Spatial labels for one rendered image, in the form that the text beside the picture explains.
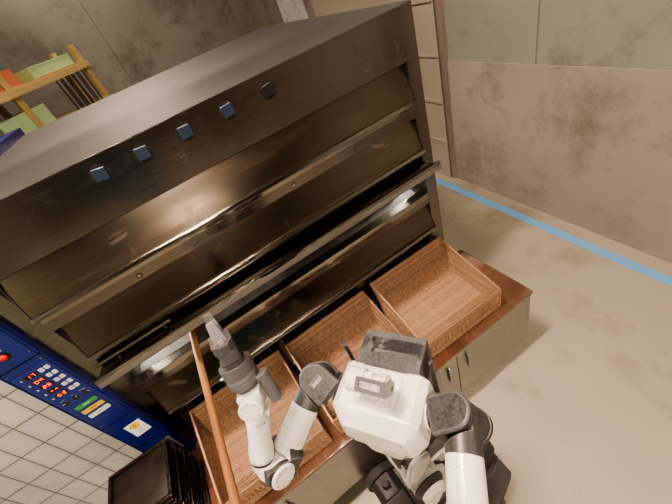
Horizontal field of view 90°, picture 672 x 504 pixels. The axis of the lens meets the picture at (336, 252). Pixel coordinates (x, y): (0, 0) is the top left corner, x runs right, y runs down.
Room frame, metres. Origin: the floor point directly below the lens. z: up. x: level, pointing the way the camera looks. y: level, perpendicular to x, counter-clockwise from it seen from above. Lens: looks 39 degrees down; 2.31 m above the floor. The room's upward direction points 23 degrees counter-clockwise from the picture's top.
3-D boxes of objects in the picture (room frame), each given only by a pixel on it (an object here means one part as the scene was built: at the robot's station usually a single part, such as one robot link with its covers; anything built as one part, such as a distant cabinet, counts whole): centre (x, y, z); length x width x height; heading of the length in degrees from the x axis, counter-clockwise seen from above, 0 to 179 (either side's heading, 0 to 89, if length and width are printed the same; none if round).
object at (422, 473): (0.48, 0.04, 0.78); 0.18 x 0.15 x 0.47; 17
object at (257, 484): (0.92, 0.71, 0.72); 0.56 x 0.49 x 0.28; 106
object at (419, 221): (1.33, 0.24, 1.02); 1.79 x 0.11 x 0.19; 106
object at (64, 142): (2.22, 0.58, 1.05); 2.10 x 1.91 x 2.10; 106
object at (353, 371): (0.47, 0.06, 1.47); 0.10 x 0.07 x 0.09; 52
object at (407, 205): (1.36, 0.25, 1.16); 1.80 x 0.06 x 0.04; 106
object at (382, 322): (1.08, 0.14, 0.72); 0.56 x 0.49 x 0.28; 107
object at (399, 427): (0.52, 0.02, 1.27); 0.34 x 0.30 x 0.36; 52
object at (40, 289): (1.33, 0.24, 1.80); 1.79 x 0.11 x 0.19; 106
